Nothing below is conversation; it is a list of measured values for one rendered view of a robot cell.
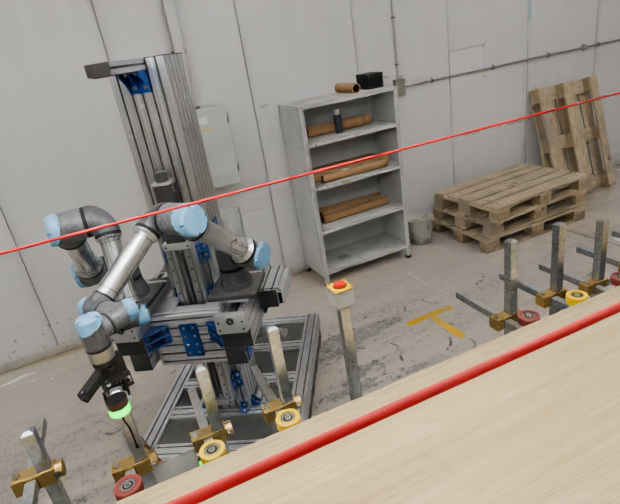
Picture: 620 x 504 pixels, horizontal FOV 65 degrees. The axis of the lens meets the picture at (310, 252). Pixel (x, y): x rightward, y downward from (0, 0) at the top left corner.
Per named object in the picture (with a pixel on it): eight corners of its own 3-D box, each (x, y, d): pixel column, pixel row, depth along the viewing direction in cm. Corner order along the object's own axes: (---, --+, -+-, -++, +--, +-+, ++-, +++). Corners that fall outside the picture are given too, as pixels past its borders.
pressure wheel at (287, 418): (277, 450, 159) (271, 423, 154) (286, 432, 165) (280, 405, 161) (300, 454, 156) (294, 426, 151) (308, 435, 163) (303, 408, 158)
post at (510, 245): (504, 342, 210) (504, 239, 191) (510, 339, 211) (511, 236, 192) (510, 346, 207) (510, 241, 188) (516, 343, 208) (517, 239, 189)
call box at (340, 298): (329, 304, 170) (326, 285, 167) (346, 298, 172) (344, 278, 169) (338, 313, 164) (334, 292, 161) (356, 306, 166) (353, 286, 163)
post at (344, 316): (349, 406, 187) (333, 303, 169) (360, 401, 188) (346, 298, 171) (355, 413, 183) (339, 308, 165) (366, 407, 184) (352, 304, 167)
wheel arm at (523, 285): (498, 280, 234) (498, 272, 233) (503, 278, 235) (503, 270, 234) (576, 318, 197) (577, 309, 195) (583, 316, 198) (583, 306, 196)
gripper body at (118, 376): (135, 385, 157) (123, 355, 153) (110, 400, 152) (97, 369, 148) (125, 376, 163) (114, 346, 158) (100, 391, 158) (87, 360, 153)
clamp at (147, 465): (116, 474, 157) (111, 463, 155) (158, 457, 161) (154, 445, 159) (116, 487, 152) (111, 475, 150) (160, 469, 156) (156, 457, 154)
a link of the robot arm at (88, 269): (115, 283, 224) (87, 227, 175) (81, 294, 219) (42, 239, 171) (109, 261, 228) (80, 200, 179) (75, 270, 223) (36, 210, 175)
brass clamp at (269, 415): (262, 415, 173) (260, 404, 171) (297, 401, 177) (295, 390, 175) (268, 426, 168) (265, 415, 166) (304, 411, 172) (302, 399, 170)
